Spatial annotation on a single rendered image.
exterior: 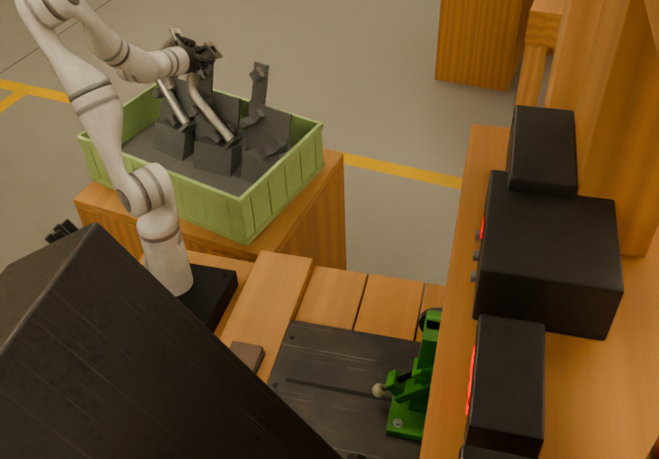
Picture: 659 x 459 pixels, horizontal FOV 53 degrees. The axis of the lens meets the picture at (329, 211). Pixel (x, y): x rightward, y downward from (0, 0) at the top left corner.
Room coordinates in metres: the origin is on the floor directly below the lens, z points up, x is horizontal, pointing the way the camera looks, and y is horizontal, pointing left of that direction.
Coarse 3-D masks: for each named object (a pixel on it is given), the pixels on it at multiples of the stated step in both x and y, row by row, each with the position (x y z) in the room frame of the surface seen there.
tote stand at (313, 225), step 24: (336, 168) 1.69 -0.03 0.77; (96, 192) 1.60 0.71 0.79; (312, 192) 1.55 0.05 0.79; (336, 192) 1.69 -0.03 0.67; (96, 216) 1.54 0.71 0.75; (120, 216) 1.50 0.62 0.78; (288, 216) 1.45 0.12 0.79; (312, 216) 1.52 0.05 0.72; (336, 216) 1.68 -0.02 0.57; (120, 240) 1.51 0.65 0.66; (192, 240) 1.39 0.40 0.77; (216, 240) 1.36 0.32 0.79; (264, 240) 1.35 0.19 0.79; (288, 240) 1.39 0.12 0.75; (312, 240) 1.51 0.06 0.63; (336, 240) 1.68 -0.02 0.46; (336, 264) 1.67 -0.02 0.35
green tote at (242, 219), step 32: (128, 128) 1.81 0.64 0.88; (320, 128) 1.66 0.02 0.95; (96, 160) 1.63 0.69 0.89; (128, 160) 1.54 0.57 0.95; (288, 160) 1.51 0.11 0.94; (320, 160) 1.65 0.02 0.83; (192, 192) 1.42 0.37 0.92; (224, 192) 1.36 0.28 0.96; (256, 192) 1.39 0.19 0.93; (288, 192) 1.51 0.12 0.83; (224, 224) 1.37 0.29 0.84; (256, 224) 1.37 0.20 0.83
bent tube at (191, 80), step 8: (208, 48) 1.73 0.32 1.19; (216, 48) 1.75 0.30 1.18; (200, 56) 1.74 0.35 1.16; (208, 56) 1.73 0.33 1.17; (216, 56) 1.72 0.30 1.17; (192, 80) 1.73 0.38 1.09; (192, 88) 1.72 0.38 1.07; (192, 96) 1.71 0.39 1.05; (200, 96) 1.71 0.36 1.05; (200, 104) 1.69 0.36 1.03; (208, 112) 1.67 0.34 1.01; (208, 120) 1.66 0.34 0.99; (216, 120) 1.66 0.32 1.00; (216, 128) 1.64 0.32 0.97; (224, 128) 1.64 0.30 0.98; (224, 136) 1.63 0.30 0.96; (232, 136) 1.63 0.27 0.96
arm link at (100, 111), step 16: (80, 96) 1.17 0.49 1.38; (96, 96) 1.17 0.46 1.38; (112, 96) 1.19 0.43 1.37; (80, 112) 1.16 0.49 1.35; (96, 112) 1.15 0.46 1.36; (112, 112) 1.16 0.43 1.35; (96, 128) 1.14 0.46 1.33; (112, 128) 1.14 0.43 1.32; (96, 144) 1.13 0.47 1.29; (112, 144) 1.12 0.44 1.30; (112, 160) 1.10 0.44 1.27; (112, 176) 1.10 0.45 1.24; (128, 176) 1.09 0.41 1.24; (128, 192) 1.06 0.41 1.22; (144, 192) 1.07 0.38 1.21; (128, 208) 1.06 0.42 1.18; (144, 208) 1.06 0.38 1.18
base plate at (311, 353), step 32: (288, 352) 0.88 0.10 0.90; (320, 352) 0.88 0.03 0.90; (352, 352) 0.87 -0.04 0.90; (384, 352) 0.87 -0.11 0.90; (416, 352) 0.87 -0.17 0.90; (288, 384) 0.80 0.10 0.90; (320, 384) 0.80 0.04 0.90; (352, 384) 0.79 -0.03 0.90; (320, 416) 0.72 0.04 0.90; (352, 416) 0.72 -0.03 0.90; (384, 416) 0.72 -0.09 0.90; (352, 448) 0.65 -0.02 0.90; (384, 448) 0.65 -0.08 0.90; (416, 448) 0.64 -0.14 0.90
